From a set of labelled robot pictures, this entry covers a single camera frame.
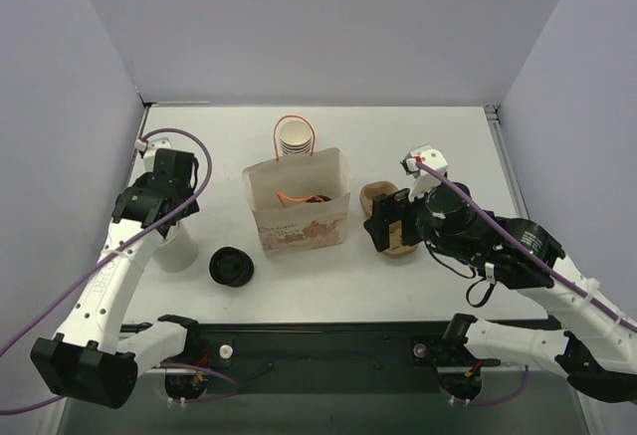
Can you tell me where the paper bag with orange handles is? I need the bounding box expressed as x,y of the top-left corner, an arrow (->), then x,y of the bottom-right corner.
242,114 -> 351,258

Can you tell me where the black cup lid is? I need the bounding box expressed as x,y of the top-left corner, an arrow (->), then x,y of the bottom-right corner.
304,195 -> 331,203

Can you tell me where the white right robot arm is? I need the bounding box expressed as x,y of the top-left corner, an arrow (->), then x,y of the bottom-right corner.
359,182 -> 636,403

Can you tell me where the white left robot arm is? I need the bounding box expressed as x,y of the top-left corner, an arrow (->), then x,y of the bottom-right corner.
30,148 -> 202,408

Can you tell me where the white cup holding straws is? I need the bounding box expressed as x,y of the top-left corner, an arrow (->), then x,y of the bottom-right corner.
152,222 -> 198,274

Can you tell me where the stack of black cup lids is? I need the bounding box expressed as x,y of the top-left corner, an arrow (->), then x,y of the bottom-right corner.
209,247 -> 255,288

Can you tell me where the stack of brown paper cups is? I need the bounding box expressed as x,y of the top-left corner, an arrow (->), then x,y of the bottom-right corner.
279,118 -> 315,155

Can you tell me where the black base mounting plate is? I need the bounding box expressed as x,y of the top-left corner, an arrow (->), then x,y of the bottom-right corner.
142,323 -> 499,396

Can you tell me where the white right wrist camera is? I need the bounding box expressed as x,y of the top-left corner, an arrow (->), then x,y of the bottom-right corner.
401,144 -> 448,202

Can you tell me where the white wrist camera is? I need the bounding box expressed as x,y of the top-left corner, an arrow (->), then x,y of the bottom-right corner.
401,144 -> 448,202
134,136 -> 172,172

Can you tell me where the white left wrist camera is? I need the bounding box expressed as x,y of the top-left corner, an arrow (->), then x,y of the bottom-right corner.
134,136 -> 172,172

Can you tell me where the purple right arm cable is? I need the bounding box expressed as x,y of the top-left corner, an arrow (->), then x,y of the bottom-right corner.
417,163 -> 637,406

